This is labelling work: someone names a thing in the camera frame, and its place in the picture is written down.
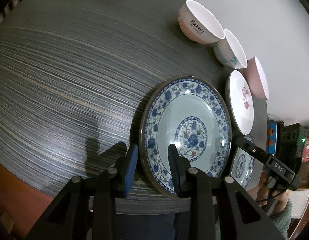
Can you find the large blue floral plate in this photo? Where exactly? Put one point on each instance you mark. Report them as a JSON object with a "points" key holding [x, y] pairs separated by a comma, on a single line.
{"points": [[242, 167]]}

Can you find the white bowl blue print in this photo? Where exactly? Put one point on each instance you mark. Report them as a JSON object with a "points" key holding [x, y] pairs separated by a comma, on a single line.
{"points": [[229, 51]]}

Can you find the small blue floral plate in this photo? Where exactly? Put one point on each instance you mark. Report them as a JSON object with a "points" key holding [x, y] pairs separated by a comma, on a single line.
{"points": [[191, 114]]}

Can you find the green fuzzy right sleeve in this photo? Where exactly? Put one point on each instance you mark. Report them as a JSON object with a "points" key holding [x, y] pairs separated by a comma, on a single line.
{"points": [[282, 215]]}

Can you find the large pink bowl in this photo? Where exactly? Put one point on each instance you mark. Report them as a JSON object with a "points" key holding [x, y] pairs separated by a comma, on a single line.
{"points": [[256, 79]]}

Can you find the white plate pink flowers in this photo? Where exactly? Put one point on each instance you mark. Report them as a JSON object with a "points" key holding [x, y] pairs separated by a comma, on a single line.
{"points": [[239, 102]]}

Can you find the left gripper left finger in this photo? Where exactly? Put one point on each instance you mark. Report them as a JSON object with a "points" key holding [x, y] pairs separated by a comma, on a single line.
{"points": [[126, 167]]}

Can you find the person right hand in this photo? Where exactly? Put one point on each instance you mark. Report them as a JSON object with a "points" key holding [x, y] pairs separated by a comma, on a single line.
{"points": [[264, 192]]}

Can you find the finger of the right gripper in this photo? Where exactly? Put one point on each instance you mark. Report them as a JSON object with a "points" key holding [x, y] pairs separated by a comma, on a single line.
{"points": [[251, 149]]}

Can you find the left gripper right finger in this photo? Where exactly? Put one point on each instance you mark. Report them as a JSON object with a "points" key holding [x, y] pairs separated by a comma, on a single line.
{"points": [[179, 166]]}

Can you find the white pink ribbed bowl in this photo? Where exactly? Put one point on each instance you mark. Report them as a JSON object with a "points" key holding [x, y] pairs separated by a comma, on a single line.
{"points": [[199, 24]]}

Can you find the blue orange box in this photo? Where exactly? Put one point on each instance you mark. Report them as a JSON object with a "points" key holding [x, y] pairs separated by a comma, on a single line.
{"points": [[272, 137]]}

